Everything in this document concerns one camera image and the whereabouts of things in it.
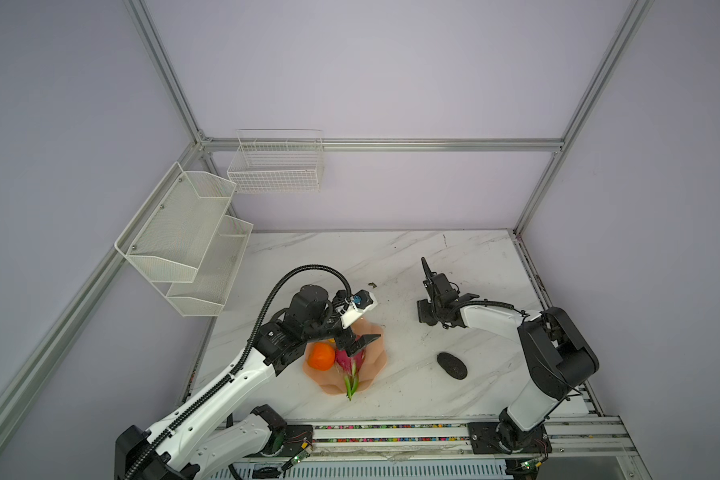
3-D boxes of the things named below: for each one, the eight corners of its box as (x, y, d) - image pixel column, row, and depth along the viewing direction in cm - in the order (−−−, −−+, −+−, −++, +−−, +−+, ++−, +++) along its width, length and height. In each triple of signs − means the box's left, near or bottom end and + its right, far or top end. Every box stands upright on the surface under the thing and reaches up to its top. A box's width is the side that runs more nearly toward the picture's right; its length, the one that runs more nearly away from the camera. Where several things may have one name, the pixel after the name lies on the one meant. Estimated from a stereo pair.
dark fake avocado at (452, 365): (456, 385, 84) (460, 380, 81) (435, 359, 89) (437, 354, 86) (467, 375, 86) (471, 371, 83) (445, 351, 90) (448, 346, 87)
